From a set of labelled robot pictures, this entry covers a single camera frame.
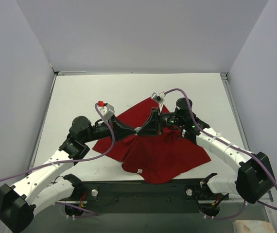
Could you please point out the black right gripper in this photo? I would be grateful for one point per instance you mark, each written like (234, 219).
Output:
(157, 122)

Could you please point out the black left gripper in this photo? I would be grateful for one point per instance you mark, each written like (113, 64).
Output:
(115, 127)

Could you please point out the round painted brooch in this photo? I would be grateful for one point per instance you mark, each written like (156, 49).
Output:
(137, 129)

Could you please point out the red t-shirt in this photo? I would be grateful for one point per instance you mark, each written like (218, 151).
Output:
(158, 159)

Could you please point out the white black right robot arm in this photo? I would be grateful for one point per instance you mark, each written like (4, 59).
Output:
(253, 172)

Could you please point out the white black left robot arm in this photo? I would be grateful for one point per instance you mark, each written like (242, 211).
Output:
(17, 207)

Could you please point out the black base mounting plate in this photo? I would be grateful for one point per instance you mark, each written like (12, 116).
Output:
(184, 188)

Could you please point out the beige foam block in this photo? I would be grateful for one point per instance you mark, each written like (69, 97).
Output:
(252, 226)

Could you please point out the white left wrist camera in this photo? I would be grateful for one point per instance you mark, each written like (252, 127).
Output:
(106, 110)

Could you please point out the aluminium table edge rail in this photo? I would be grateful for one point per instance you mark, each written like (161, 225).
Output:
(67, 73)

